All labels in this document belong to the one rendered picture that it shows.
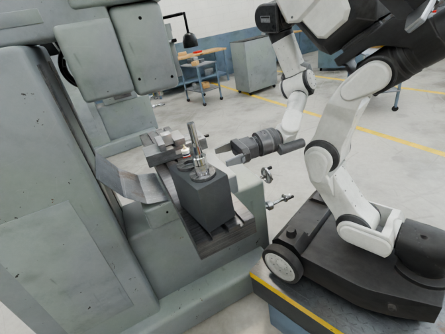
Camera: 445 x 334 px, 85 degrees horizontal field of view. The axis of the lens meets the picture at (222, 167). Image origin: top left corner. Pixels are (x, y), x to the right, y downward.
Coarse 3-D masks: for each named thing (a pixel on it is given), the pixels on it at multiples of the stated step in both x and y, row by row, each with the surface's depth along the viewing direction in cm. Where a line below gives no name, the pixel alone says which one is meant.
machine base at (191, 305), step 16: (240, 256) 159; (256, 256) 157; (224, 272) 151; (240, 272) 149; (192, 288) 146; (208, 288) 144; (224, 288) 144; (240, 288) 150; (160, 304) 140; (176, 304) 139; (192, 304) 138; (208, 304) 142; (224, 304) 149; (144, 320) 134; (160, 320) 133; (176, 320) 136; (192, 320) 142
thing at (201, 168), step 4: (192, 160) 79; (204, 160) 78; (196, 164) 78; (200, 164) 78; (204, 164) 78; (196, 168) 79; (200, 168) 78; (204, 168) 79; (208, 168) 80; (196, 172) 80; (200, 172) 79; (204, 172) 79; (208, 172) 80
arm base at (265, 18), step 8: (264, 8) 88; (272, 8) 86; (256, 16) 92; (264, 16) 90; (272, 16) 87; (280, 16) 87; (256, 24) 94; (264, 24) 92; (272, 24) 89; (280, 24) 89; (288, 24) 91; (264, 32) 94; (272, 32) 92
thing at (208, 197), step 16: (176, 176) 88; (192, 176) 80; (208, 176) 79; (224, 176) 80; (192, 192) 80; (208, 192) 78; (224, 192) 83; (192, 208) 89; (208, 208) 81; (224, 208) 85; (208, 224) 83
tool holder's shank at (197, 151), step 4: (188, 124) 72; (192, 124) 72; (188, 128) 73; (192, 128) 73; (192, 132) 73; (196, 132) 74; (192, 136) 74; (196, 136) 74; (192, 140) 75; (196, 140) 75; (192, 144) 76; (196, 144) 75; (196, 148) 76; (200, 148) 77; (196, 152) 76; (200, 152) 77; (196, 156) 78
